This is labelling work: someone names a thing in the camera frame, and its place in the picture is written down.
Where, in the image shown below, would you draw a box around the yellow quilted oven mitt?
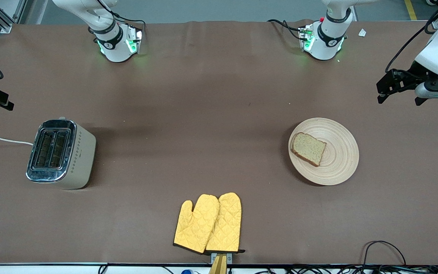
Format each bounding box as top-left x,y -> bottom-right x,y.
173,194 -> 220,254
205,192 -> 246,253

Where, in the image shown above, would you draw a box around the round wooden plate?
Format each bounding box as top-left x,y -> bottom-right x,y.
288,118 -> 360,186

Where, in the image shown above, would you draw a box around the black right arm base cable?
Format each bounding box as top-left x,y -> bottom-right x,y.
97,0 -> 146,25

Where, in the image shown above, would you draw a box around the aluminium profile frame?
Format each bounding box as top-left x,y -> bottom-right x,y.
0,0 -> 27,33

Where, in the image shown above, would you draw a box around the black arm base cable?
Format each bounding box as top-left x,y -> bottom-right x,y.
97,0 -> 146,25
268,19 -> 304,40

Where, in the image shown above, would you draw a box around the slice of seeded bread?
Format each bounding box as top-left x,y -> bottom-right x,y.
290,132 -> 327,167

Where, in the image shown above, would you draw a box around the cream and chrome toaster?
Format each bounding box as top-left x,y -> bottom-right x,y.
26,119 -> 97,190

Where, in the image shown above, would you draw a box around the brown table mat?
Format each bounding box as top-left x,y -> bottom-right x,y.
0,20 -> 438,266

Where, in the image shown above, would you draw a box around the black left arm base cable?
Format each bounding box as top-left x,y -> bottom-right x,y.
268,19 -> 304,40

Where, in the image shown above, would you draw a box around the small metal bracket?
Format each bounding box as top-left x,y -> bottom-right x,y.
211,252 -> 233,264

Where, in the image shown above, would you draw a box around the black looped cable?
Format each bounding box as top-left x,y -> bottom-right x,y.
363,241 -> 406,266

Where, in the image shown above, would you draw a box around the white toaster power cord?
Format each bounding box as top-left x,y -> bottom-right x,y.
0,136 -> 34,146

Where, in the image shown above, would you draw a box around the tangled black cables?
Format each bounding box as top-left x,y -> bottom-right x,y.
257,264 -> 438,274

